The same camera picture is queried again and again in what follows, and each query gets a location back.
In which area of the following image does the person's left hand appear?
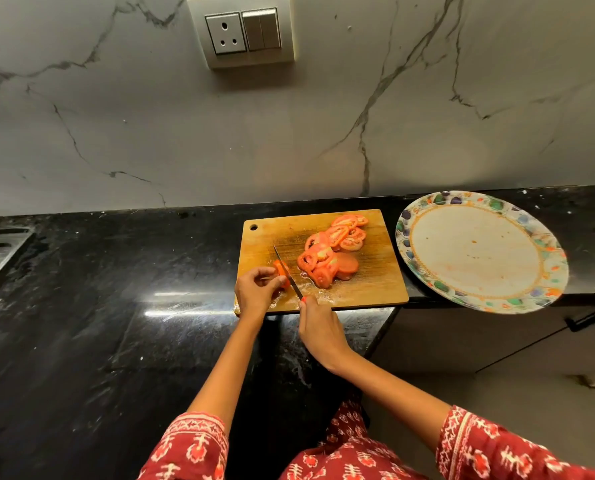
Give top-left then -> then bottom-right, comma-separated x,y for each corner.
234,266 -> 287,321

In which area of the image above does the person's right hand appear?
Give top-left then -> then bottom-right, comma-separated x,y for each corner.
297,296 -> 354,373

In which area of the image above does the red tomato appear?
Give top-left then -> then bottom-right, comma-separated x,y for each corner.
272,259 -> 292,291

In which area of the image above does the red handled knife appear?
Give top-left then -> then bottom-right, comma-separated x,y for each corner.
273,244 -> 308,303

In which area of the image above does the pile of tomato slices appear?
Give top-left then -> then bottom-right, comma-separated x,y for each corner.
297,213 -> 370,289

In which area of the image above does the floral rimmed plate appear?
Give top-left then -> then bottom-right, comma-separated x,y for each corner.
395,190 -> 570,315

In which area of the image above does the person's left forearm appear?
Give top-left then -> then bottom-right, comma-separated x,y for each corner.
187,314 -> 266,435

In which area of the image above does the person's right forearm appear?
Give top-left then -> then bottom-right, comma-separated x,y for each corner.
335,354 -> 451,451

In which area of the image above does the wooden cutting board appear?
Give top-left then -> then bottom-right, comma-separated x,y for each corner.
233,209 -> 410,317

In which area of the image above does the red patterned tunic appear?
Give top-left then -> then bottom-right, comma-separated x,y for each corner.
279,399 -> 428,480

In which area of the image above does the brown lower cabinet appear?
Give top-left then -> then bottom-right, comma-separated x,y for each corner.
372,299 -> 595,381

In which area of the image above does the red patterned left sleeve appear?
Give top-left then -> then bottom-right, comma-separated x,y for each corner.
137,412 -> 230,480

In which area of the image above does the red patterned sleeve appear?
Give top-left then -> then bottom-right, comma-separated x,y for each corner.
137,412 -> 230,480
435,405 -> 595,480

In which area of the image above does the red patterned right sleeve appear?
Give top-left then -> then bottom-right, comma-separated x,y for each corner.
435,405 -> 595,480

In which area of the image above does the black cabinet handle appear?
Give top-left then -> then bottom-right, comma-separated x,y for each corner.
565,309 -> 595,333

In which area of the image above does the wall socket and switch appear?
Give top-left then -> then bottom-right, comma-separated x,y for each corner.
186,0 -> 296,71

